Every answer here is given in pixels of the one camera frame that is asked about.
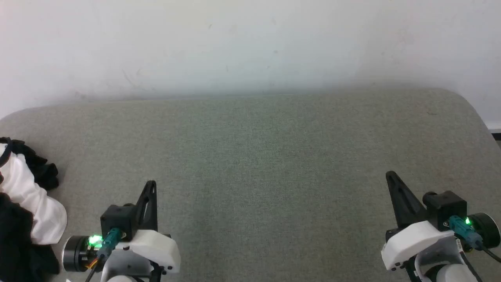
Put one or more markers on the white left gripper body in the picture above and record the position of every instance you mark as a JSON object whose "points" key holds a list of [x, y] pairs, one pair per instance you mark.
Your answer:
{"points": [[156, 250]]}

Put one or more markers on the grey-green fabric sofa cushion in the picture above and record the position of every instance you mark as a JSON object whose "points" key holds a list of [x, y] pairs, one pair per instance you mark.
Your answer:
{"points": [[258, 164]]}

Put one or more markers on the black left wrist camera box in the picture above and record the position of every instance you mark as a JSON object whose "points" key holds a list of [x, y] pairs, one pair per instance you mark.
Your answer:
{"points": [[117, 219]]}

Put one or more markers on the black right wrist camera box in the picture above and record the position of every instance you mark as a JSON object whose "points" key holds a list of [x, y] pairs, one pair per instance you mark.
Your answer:
{"points": [[446, 209]]}

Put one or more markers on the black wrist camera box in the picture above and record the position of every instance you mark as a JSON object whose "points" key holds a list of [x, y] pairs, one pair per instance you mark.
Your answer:
{"points": [[446, 209], [117, 219]]}

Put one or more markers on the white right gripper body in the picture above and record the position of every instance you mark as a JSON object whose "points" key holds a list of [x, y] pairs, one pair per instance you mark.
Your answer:
{"points": [[411, 241]]}

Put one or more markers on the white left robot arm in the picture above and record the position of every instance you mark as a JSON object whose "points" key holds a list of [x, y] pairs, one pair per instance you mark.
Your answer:
{"points": [[119, 279]]}

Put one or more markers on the dark baseboard strip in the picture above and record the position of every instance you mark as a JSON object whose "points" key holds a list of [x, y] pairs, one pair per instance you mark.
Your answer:
{"points": [[496, 136]]}

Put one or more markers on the black and white garment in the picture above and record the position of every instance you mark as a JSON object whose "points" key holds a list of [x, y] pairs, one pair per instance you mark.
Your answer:
{"points": [[23, 196]]}

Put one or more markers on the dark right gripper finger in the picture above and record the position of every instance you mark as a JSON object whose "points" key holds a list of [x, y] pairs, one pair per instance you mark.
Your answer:
{"points": [[403, 203]]}

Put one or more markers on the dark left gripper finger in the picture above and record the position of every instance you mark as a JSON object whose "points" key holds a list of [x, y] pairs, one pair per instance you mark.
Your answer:
{"points": [[150, 196]]}

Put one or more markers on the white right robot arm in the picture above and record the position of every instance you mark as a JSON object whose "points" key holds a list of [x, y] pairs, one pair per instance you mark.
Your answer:
{"points": [[450, 270]]}

